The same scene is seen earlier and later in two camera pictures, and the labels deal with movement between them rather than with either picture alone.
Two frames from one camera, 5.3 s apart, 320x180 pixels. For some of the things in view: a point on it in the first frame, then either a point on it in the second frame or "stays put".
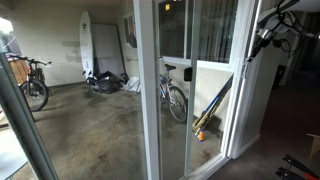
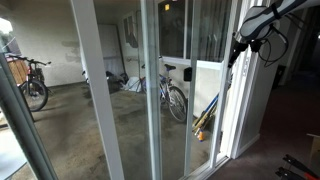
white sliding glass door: [237, 20] to [156, 70]
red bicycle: [31, 80] stays put
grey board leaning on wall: [107, 49] stays put
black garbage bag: [107, 83] stays put
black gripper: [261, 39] to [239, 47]
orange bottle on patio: [201, 135] stays put
